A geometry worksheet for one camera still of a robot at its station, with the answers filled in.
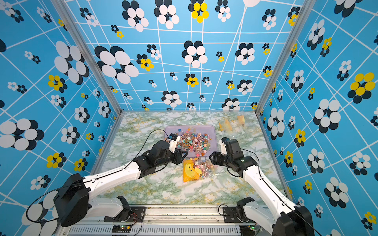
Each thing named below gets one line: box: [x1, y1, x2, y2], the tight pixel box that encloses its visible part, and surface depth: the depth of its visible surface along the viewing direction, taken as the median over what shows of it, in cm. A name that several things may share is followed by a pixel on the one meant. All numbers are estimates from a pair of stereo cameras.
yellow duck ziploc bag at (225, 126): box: [219, 118, 233, 132], surface depth 110 cm
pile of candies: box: [175, 127, 212, 158], surface depth 101 cm
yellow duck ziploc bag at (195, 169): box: [182, 157, 220, 183], surface depth 86 cm
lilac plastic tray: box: [164, 124, 219, 157], surface depth 101 cm
